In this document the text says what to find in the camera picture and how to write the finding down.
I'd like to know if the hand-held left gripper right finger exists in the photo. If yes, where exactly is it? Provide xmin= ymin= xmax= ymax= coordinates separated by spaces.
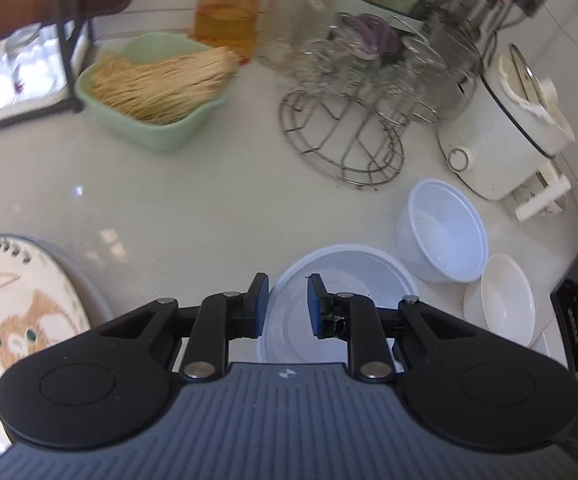
xmin=306 ymin=274 xmax=477 ymax=382

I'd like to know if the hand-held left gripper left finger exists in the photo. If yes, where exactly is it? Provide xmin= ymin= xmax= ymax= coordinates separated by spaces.
xmin=96 ymin=272 xmax=270 ymax=385

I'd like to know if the light blue plastic bowl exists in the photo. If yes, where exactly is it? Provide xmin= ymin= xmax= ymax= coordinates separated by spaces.
xmin=395 ymin=179 xmax=490 ymax=285
xmin=256 ymin=244 xmax=421 ymax=365

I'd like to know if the cream white bowl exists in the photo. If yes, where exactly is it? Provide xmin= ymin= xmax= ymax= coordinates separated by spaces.
xmin=463 ymin=253 xmax=536 ymax=348

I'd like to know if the squirrel print plate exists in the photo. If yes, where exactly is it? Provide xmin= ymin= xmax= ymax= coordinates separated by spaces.
xmin=0 ymin=240 xmax=92 ymax=466

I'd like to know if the green plastic basket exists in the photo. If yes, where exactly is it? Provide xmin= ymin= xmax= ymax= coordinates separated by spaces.
xmin=74 ymin=32 xmax=231 ymax=155

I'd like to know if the white electric cooking pot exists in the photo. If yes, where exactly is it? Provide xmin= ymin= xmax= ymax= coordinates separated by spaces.
xmin=436 ymin=42 xmax=577 ymax=222

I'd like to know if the dried noodle bundle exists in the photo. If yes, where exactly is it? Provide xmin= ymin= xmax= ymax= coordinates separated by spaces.
xmin=90 ymin=46 xmax=240 ymax=126

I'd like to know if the crystal stemmed glass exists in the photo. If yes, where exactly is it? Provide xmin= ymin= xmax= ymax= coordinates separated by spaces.
xmin=301 ymin=12 xmax=365 ymax=91
xmin=394 ymin=35 xmax=450 ymax=111

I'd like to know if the black induction cooktop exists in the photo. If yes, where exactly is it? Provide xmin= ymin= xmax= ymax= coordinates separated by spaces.
xmin=550 ymin=241 xmax=578 ymax=373

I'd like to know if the ribbed glass pitcher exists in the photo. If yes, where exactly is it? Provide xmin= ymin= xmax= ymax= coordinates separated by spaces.
xmin=409 ymin=15 xmax=484 ymax=121

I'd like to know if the purple glass cup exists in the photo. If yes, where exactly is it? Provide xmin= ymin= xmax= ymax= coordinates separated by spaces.
xmin=354 ymin=14 xmax=402 ymax=56

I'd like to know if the tall clear glass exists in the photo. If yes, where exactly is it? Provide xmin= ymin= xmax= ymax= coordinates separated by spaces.
xmin=259 ymin=0 xmax=330 ymax=73

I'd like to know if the red lid plastic jar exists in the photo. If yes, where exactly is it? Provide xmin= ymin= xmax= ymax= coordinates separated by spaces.
xmin=191 ymin=0 xmax=275 ymax=63

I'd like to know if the glass pot lid white knob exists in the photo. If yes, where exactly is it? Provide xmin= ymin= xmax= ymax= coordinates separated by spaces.
xmin=499 ymin=42 xmax=577 ymax=156

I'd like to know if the white drip tray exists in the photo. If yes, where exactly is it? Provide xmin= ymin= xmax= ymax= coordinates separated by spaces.
xmin=0 ymin=20 xmax=82 ymax=126

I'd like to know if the black dish rack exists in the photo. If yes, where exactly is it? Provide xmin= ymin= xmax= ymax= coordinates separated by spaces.
xmin=0 ymin=0 xmax=100 ymax=141

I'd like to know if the clear glass tumbler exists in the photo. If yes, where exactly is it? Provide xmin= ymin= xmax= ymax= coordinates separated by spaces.
xmin=6 ymin=25 xmax=45 ymax=68

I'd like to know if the wire glass rack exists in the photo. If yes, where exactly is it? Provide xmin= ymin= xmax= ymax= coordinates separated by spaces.
xmin=280 ymin=35 xmax=440 ymax=188

